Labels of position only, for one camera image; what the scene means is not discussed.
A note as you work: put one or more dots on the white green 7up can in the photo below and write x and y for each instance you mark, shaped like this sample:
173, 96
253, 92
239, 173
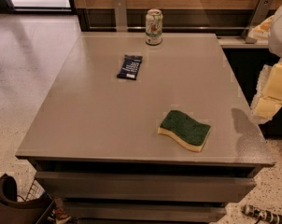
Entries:
154, 27

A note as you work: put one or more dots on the grey metal bracket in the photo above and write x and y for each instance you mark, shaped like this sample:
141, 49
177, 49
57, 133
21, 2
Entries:
120, 11
259, 14

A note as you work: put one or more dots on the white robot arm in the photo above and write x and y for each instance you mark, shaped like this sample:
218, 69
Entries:
271, 30

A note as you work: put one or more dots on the right grey metal bracket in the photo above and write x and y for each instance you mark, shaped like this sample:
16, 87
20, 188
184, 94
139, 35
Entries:
259, 14

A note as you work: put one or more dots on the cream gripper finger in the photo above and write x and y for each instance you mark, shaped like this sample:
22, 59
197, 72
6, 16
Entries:
268, 99

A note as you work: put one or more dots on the green yellow sponge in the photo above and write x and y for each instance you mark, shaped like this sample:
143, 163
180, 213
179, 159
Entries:
186, 131

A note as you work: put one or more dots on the left grey metal bracket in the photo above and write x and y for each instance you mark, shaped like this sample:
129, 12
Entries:
120, 11

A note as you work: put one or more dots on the dark blue snack bar wrapper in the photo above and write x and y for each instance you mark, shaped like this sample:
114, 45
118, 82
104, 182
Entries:
130, 67

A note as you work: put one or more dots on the grey drawer cabinet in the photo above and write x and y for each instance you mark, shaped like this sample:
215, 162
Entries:
95, 143

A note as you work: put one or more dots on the wire basket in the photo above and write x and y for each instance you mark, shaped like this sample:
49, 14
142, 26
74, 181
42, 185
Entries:
35, 191

